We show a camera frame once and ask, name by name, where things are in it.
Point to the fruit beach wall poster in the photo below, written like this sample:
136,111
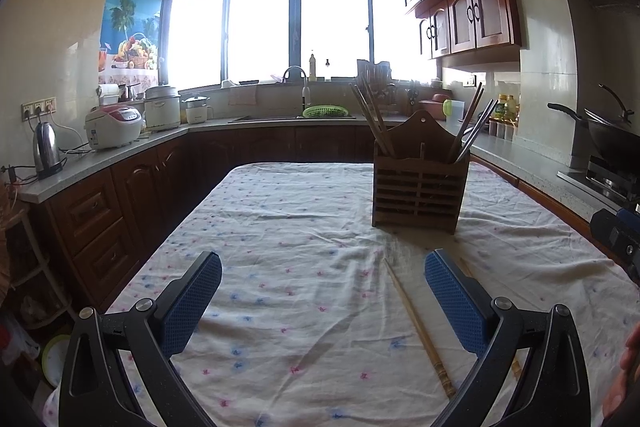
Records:
132,27

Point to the wooden utensil holder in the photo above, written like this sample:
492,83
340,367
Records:
420,192

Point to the clear cup with green lid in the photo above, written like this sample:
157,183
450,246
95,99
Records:
454,112

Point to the green plastic basket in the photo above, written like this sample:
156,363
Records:
325,111

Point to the black wok with glass lid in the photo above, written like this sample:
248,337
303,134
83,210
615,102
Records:
605,127

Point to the white dish cloth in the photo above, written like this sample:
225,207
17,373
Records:
242,96

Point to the chrome faucet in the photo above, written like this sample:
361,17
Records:
306,94

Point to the pale oil bottle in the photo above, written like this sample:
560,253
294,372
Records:
513,108

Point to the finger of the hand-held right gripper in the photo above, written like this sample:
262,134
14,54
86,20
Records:
617,239

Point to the person's right hand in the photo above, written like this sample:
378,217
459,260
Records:
625,377

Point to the steel electric kettle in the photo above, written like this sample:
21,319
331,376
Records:
46,152

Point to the pink white rice cooker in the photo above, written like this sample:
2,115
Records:
112,127

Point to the small white electric pot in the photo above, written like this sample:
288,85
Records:
196,112

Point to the large kitchen window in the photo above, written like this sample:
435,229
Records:
260,27

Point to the bunch of chopsticks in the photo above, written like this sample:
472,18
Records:
372,122

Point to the large white steamer pot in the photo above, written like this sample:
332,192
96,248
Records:
162,109

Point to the gas stove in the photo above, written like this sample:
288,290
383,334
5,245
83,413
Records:
605,182

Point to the white wall outlet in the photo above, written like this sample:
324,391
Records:
469,81

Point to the white green bowl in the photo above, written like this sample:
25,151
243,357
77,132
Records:
56,359

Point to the wooden lower cabinets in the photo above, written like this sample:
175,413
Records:
90,217

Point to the yellow oil bottle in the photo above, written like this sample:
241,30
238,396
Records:
501,107

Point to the knife block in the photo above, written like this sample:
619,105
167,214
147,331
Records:
412,99

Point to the pink plastic basin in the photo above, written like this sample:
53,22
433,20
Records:
432,104

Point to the floral tablecloth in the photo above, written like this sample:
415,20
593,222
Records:
300,257

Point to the wooden shelf rack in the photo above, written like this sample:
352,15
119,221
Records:
30,267

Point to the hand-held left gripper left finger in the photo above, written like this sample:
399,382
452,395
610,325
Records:
192,302

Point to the yellow dish soap bottle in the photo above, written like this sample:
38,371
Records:
312,69

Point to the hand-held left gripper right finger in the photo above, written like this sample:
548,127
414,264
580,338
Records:
452,302

